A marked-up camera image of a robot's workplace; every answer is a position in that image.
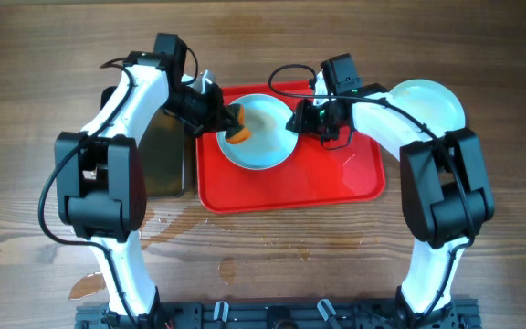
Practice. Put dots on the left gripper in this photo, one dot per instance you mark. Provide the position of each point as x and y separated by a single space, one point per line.
215 114

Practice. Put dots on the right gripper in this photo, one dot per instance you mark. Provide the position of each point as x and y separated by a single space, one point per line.
304 122

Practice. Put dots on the green orange sponge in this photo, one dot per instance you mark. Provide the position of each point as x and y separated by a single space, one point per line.
236 130

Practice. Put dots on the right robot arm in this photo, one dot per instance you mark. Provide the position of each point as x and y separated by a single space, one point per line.
445 189

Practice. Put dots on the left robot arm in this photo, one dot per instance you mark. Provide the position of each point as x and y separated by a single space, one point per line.
98 175

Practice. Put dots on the black water tray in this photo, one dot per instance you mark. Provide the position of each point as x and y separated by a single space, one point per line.
148 155

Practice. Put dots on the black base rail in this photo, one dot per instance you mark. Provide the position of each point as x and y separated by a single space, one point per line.
368 313

